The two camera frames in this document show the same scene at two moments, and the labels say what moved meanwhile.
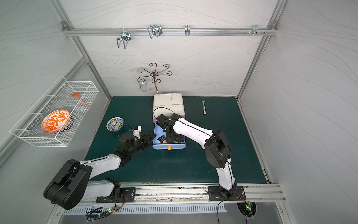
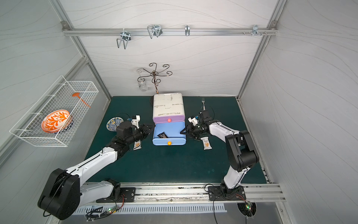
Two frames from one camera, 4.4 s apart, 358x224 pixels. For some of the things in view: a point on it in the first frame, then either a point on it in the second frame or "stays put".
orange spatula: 77,94 stays put
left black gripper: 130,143 → 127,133
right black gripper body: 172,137 → 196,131
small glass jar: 144,87 stays put
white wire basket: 55,117 stays put
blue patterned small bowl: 115,124 stays put
